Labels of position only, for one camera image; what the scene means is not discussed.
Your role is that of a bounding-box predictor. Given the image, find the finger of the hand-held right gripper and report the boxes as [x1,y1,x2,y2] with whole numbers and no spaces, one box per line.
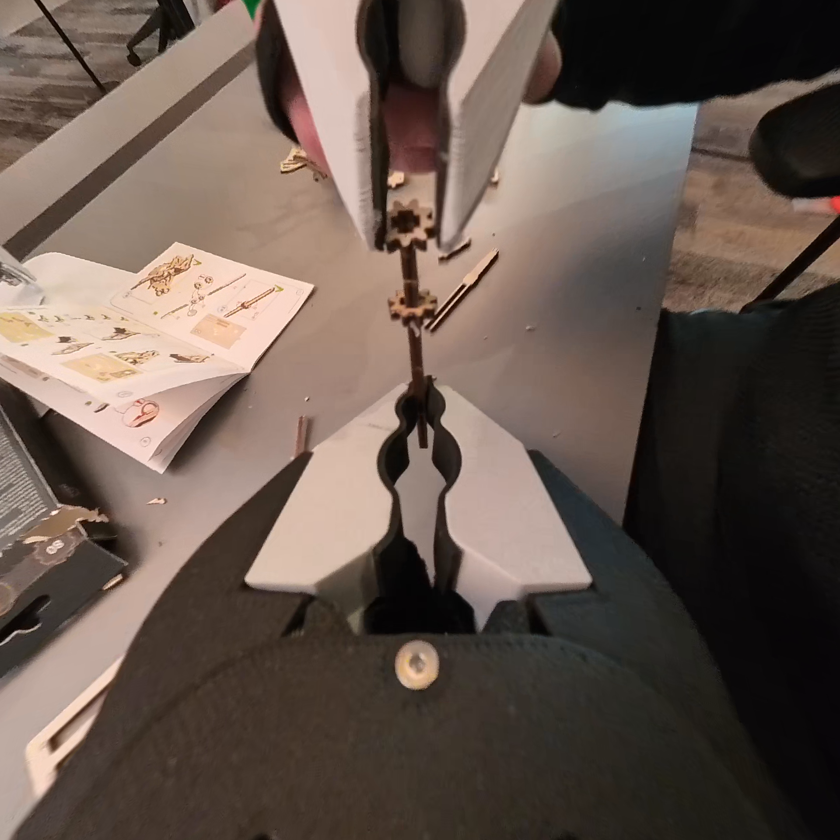
[272,0,398,253]
[436,0,560,249]

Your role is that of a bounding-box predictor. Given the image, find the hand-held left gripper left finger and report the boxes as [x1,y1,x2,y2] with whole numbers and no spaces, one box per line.
[245,384,434,634]

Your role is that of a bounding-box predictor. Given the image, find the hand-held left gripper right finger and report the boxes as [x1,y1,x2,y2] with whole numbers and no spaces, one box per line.
[423,377,593,634]

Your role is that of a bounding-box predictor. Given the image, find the wooden axle with two gears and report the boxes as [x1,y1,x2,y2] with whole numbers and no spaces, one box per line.
[382,197,438,451]

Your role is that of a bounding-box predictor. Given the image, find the person's right forearm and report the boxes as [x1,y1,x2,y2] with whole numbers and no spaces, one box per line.
[550,0,840,111]

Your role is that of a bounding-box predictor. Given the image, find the flat wooden model piece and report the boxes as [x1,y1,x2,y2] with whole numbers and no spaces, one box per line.
[280,147,328,182]

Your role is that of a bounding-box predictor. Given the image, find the office chair wheel base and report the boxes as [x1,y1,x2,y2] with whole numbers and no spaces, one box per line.
[125,0,199,68]

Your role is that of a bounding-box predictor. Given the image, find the forked wooden strip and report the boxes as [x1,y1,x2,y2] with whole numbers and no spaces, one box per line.
[424,248,500,333]

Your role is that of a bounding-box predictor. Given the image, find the assembly instruction booklet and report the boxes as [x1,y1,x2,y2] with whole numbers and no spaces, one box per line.
[0,242,315,473]

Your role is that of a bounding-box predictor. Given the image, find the black tripod leg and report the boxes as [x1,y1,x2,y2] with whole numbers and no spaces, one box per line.
[740,215,840,314]
[33,0,107,93]

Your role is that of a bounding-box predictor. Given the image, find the black cardboard kit box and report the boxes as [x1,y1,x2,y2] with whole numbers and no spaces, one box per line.
[0,406,130,678]

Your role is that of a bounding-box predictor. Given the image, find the white plastic container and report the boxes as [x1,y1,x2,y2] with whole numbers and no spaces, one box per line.
[25,656,127,796]

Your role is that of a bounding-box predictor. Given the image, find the clear plastic bag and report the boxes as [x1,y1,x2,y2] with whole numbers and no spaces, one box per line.
[0,245,47,308]

